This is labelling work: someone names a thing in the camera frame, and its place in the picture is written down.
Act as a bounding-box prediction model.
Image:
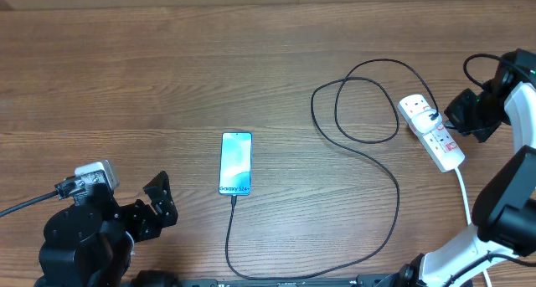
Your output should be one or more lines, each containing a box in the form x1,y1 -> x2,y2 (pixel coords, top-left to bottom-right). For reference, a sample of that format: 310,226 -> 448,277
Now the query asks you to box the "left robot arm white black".
35,170 -> 178,286

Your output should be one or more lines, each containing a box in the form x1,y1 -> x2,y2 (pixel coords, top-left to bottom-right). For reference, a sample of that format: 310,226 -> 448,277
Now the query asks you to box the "Galaxy S24 smartphone blue screen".
218,132 -> 252,196

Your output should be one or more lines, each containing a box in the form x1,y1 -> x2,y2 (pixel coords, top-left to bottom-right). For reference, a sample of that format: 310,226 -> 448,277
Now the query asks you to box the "white power strip cord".
454,167 -> 493,287

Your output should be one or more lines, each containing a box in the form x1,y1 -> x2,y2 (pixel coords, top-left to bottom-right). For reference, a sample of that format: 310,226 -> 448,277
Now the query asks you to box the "white power strip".
398,95 -> 465,172

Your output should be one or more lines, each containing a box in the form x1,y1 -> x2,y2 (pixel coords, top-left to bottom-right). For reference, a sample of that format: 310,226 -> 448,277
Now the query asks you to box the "white charger plug adapter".
410,109 -> 442,136

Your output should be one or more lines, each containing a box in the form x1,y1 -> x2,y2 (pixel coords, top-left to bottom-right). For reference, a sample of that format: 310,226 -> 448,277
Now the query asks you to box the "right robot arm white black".
378,49 -> 535,286

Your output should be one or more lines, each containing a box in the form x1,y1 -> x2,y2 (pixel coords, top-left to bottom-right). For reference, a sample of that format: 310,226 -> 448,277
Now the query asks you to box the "black USB-C charging cable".
224,58 -> 441,281

